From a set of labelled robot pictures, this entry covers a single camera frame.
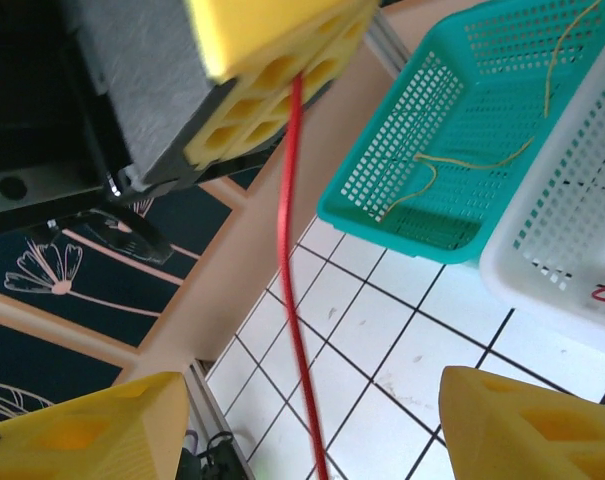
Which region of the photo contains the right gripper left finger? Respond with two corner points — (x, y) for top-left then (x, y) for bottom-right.
(0, 372), (191, 480)

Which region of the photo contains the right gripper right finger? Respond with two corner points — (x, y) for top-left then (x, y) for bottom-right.
(440, 365), (605, 480)

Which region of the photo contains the yellow cable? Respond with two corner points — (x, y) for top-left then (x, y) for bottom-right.
(379, 0), (603, 224)

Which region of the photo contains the teal plastic basket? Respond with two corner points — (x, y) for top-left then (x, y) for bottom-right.
(315, 0), (605, 265)

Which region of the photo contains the white plastic basket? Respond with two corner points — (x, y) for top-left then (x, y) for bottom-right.
(479, 29), (605, 334)

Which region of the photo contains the aluminium side rail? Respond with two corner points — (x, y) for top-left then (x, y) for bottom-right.
(187, 358), (246, 451)

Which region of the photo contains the aluminium corner post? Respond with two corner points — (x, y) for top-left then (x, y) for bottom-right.
(366, 9), (413, 81)

